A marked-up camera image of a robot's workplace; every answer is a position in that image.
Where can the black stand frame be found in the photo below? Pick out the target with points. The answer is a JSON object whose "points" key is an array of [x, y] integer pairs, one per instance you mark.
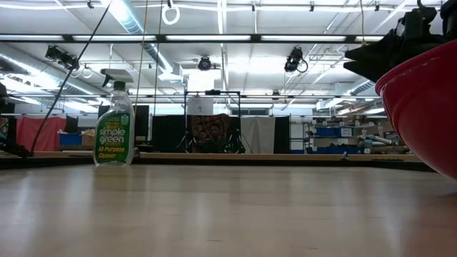
{"points": [[212, 92]]}

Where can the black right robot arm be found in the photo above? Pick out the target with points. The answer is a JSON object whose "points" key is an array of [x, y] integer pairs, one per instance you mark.
{"points": [[450, 16]]}

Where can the black table edge rail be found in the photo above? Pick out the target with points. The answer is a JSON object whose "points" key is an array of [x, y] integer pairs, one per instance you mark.
{"points": [[250, 162]]}

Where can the red curtain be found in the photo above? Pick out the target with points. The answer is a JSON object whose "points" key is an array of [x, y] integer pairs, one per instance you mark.
{"points": [[25, 132]]}

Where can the clear cleaner spray bottle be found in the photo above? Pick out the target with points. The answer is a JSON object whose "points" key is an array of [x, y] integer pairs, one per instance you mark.
{"points": [[114, 142]]}

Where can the black round ceiling camera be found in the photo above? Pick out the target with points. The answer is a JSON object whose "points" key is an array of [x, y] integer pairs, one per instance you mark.
{"points": [[204, 64]]}

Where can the red plastic bowl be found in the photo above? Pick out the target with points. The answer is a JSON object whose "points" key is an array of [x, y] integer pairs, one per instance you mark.
{"points": [[425, 114]]}

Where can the narrow black curtain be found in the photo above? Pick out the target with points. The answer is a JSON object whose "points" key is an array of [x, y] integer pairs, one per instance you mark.
{"points": [[282, 133]]}

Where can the white hanging sheet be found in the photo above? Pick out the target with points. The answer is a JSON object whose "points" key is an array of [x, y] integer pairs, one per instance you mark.
{"points": [[257, 133]]}

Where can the white sign board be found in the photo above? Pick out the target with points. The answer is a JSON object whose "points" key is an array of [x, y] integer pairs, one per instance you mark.
{"points": [[200, 106]]}

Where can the black long ceiling camera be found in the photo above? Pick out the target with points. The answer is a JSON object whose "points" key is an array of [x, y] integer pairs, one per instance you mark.
{"points": [[59, 55]]}

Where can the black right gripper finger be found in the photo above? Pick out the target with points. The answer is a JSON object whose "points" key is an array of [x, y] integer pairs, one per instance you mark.
{"points": [[371, 69], [382, 48]]}

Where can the silver ventilation duct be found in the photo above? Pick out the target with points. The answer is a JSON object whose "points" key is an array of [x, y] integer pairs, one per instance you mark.
{"points": [[125, 18]]}

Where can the patterned dark cloth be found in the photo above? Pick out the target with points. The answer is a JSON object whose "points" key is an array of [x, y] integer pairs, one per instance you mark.
{"points": [[209, 130]]}

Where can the blue storage bin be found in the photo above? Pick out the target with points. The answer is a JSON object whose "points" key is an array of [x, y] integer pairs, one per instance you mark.
{"points": [[69, 139]]}

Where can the metal storage shelf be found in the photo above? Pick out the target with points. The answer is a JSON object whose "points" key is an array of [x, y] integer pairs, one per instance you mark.
{"points": [[326, 132]]}

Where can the wide black curtain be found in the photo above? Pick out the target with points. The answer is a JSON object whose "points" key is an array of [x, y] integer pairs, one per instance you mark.
{"points": [[168, 133]]}

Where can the black overhead frame bar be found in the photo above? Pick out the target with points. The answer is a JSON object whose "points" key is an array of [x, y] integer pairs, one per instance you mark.
{"points": [[160, 38]]}

